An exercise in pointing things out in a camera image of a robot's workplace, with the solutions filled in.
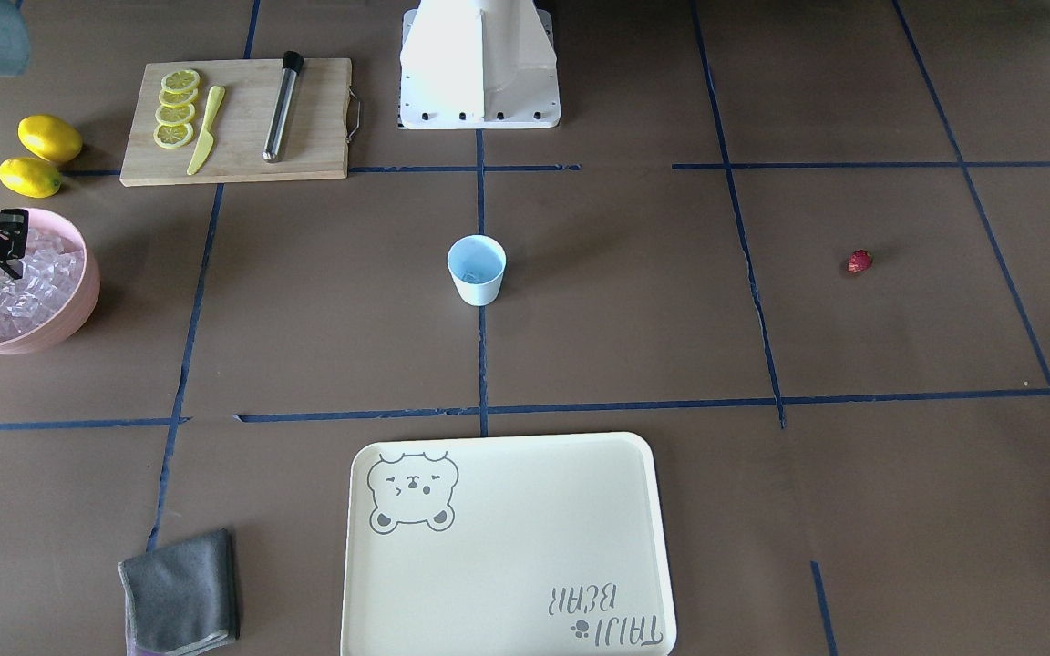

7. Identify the clear ice cube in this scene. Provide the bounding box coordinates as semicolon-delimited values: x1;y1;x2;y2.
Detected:
462;267;499;285

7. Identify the pile of clear ice cubes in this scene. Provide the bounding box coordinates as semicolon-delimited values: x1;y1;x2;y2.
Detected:
0;230;87;342

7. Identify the light blue cup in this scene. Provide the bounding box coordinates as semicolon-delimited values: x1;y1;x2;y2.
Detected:
447;235;507;306

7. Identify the whole yellow lemon lower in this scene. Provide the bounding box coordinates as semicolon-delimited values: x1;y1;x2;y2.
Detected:
0;157;63;199

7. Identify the whole yellow lemon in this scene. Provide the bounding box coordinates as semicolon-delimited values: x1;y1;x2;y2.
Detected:
16;115;84;166
0;157;63;199

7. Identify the pink bowl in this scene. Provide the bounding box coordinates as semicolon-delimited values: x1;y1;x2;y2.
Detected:
0;208;100;354

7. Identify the whole yellow lemon upper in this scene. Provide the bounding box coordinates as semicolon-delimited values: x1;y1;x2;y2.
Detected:
16;115;84;166

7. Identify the lemon slice bottom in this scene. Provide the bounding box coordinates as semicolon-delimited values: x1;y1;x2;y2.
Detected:
151;123;193;149

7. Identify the lemon slice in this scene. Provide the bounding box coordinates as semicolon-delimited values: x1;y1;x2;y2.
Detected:
158;87;200;108
151;123;193;149
160;69;201;96
155;103;196;126

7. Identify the yellow plastic knife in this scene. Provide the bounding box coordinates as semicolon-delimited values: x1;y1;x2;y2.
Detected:
186;86;226;176

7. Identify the lemon slice top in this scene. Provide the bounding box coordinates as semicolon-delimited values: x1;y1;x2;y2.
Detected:
160;69;201;96

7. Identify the wooden cutting board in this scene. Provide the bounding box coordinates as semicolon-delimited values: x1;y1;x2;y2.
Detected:
119;58;353;187

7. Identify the red strawberry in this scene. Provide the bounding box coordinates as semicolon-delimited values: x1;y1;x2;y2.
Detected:
846;249;874;275

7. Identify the steel muddler black tip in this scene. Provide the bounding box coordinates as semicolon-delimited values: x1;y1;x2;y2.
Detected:
263;50;305;163

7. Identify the grey folded cloth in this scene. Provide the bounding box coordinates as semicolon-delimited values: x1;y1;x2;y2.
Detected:
118;528;239;655

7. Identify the cream bear serving tray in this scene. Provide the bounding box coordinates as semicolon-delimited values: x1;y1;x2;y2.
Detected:
339;432;678;655

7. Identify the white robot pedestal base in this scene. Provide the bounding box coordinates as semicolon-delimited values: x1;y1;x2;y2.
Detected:
397;1;562;130

